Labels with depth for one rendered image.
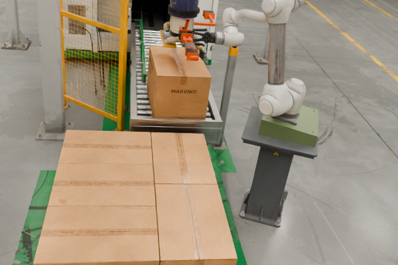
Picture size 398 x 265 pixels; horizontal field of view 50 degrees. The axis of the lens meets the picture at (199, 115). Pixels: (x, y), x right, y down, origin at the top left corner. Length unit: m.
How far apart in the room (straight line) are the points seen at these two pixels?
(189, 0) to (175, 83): 0.59
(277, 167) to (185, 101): 0.83
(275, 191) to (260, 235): 0.34
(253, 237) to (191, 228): 0.91
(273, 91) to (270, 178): 0.75
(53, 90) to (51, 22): 0.60
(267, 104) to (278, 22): 0.49
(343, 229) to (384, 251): 0.31
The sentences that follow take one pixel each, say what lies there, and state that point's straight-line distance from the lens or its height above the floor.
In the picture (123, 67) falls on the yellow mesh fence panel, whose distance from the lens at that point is 3.82.
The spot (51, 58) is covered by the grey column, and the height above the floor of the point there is 0.76.
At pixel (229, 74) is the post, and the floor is 0.76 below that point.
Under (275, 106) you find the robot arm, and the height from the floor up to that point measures 1.05.
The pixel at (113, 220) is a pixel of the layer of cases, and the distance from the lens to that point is 2.42.
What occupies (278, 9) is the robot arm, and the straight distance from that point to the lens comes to 2.55.
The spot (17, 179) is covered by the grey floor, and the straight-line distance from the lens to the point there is 3.64.
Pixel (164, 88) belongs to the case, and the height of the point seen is 0.85.
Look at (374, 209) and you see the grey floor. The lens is 3.89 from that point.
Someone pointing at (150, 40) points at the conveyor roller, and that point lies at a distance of 4.90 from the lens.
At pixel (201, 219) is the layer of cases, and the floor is 0.54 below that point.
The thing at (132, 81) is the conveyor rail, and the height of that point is 0.59.
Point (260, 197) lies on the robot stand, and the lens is 3.25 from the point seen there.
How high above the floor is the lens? 2.21
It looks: 29 degrees down
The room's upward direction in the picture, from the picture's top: 8 degrees clockwise
